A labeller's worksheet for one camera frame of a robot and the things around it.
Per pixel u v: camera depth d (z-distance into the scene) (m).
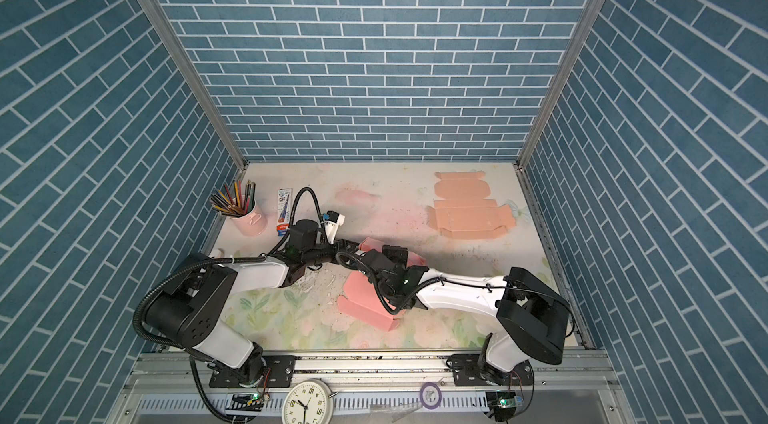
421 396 0.71
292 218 0.72
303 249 0.72
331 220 0.83
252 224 0.94
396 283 0.62
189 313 0.45
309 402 0.67
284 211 1.05
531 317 0.43
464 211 1.10
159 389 0.71
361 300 0.86
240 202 0.96
